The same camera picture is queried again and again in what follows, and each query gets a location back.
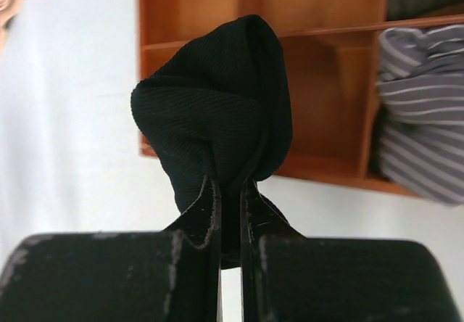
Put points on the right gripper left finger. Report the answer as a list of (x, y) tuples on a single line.
[(170, 275)]

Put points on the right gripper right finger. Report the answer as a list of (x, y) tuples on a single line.
[(289, 277)]

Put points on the black underwear beige waistband front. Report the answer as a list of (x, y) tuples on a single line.
[(219, 109)]

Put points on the grey striped boxer underwear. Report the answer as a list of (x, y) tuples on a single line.
[(420, 85)]

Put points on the wooden compartment tray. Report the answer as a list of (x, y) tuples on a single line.
[(331, 56)]

